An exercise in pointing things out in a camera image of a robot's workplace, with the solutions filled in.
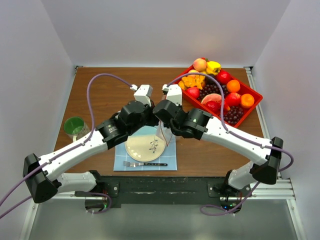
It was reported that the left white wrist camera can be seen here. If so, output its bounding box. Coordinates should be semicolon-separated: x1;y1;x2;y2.
130;84;153;106

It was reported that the watermelon slice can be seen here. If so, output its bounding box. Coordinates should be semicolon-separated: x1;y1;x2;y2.
201;93;222;105

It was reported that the metal fork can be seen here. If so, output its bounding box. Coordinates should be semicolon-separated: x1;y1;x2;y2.
123;161;168;168

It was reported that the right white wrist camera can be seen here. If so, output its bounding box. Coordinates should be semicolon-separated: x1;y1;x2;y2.
161;84;183;106

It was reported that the purple grape bunch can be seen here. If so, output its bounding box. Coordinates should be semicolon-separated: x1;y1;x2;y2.
223;106;244;126
197;83;230;101

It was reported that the aluminium frame rail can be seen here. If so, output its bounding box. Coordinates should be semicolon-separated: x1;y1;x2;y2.
244;66;307;240

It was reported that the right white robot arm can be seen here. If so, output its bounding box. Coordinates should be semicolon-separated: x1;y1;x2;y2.
153;99;283;197

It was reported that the strawberry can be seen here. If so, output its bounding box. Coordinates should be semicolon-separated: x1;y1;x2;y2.
223;102;231;112

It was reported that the green floral mug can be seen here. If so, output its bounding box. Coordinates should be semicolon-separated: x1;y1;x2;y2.
63;116;91;142

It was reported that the clear zip top bag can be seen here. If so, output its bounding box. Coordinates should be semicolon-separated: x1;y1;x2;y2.
155;121;176;147

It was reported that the cream and teal plate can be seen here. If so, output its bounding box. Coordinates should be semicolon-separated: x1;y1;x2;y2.
124;126;167;162

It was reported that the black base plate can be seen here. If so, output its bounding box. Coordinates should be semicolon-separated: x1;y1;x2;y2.
75;176;251;209

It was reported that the upper purple grape bunch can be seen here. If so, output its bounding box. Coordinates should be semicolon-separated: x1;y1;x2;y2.
197;83;230;101

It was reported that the red apple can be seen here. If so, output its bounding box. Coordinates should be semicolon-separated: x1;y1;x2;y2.
186;86;200;99
225;92;241;107
215;70;232;85

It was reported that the orange fruit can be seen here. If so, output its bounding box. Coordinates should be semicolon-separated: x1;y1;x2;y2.
226;79;241;93
240;93;255;109

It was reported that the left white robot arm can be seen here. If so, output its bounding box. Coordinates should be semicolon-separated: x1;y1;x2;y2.
22;100;157;204

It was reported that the red plastic fruit tray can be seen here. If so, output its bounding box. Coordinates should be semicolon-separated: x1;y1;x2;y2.
174;65;263;128

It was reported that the yellow bell pepper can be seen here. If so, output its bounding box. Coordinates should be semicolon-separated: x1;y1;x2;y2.
205;61;221;76

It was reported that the blue checked placemat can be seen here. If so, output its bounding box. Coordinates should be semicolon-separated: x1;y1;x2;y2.
113;140;178;172

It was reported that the lower purple grape bunch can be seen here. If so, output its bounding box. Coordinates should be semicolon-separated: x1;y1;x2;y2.
223;106;244;126

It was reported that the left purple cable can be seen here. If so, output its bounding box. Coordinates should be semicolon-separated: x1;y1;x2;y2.
0;73;133;218

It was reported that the red apple back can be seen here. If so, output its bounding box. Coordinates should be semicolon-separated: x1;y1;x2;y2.
215;70;232;85

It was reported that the orange fruit back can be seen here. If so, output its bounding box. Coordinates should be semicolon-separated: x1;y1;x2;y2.
226;79;241;93

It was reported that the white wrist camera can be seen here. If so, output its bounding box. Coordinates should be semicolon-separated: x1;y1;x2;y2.
161;84;183;106
130;84;153;106

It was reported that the orange fruit right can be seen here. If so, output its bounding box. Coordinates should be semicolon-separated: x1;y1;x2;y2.
240;93;255;109

